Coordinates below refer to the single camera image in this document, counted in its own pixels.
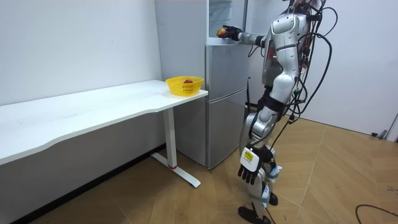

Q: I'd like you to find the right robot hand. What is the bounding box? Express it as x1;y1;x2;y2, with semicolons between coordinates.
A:
217;24;244;42

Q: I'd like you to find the black floor cable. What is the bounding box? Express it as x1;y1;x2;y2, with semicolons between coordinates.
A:
354;203;398;224

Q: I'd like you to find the grey fridge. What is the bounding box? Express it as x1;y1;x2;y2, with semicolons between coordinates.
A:
154;0;251;170

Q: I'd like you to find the white desk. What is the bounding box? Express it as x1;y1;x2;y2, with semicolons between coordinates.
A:
0;79;210;189

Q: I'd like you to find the open grey fridge door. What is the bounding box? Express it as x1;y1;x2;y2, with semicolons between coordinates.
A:
241;0;249;33

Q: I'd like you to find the robot body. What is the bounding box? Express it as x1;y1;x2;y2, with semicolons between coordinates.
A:
260;0;339;126

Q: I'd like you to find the yellow plastic basket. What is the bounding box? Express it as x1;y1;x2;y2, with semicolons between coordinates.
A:
165;75;205;97

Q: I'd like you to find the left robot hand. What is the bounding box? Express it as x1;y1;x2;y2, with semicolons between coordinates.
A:
237;144;275;186

